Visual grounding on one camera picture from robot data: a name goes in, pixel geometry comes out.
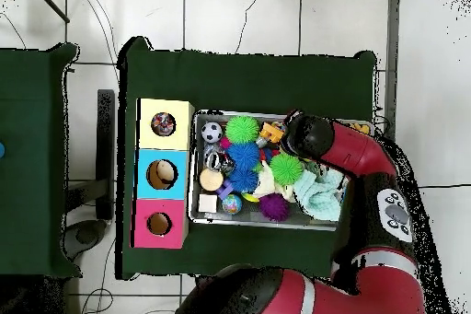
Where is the polka dot cloth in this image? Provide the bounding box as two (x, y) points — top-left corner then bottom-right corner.
(151, 111), (177, 137)

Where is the light teal cloth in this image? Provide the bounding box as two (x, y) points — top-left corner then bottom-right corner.
(293, 168), (347, 222)

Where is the shallow metal mesh bin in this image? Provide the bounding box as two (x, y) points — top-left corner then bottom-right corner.
(187, 109), (374, 232)

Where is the wooden box with three holes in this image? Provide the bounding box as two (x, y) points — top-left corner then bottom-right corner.
(131, 98), (195, 250)

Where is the blue spiky rubber ball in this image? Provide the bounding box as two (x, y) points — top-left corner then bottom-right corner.
(225, 141), (261, 171)

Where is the green spiky rubber ball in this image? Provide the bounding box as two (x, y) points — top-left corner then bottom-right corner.
(224, 114), (260, 145)
(269, 152), (304, 186)

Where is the red and blue spiky toy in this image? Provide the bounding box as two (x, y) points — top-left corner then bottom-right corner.
(258, 147), (281, 163)

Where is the black and white soccer ball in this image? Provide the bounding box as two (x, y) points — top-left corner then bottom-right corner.
(201, 121), (224, 145)

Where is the purple spiky ball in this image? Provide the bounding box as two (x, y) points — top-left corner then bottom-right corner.
(258, 192), (291, 223)

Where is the dark green table cloth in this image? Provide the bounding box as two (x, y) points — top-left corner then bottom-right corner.
(0, 42), (83, 280)
(115, 36), (378, 287)

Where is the black tripod leg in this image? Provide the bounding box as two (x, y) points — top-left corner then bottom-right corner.
(30, 0), (71, 24)

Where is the black floor cable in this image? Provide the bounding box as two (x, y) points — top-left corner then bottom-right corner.
(417, 181), (471, 190)

